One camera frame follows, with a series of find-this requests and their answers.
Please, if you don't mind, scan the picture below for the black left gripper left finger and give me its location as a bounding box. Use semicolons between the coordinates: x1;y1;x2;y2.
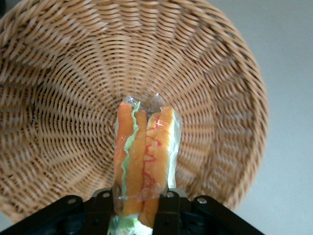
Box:
0;188;116;235

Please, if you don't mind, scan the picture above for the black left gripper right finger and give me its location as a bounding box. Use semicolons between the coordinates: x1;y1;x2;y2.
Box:
153;188;266;235

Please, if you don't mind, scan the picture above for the triangle sandwich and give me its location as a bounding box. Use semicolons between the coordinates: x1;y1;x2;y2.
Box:
107;92;183;235

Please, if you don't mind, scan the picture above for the round brown wicker basket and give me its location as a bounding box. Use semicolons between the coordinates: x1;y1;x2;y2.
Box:
0;0;269;223

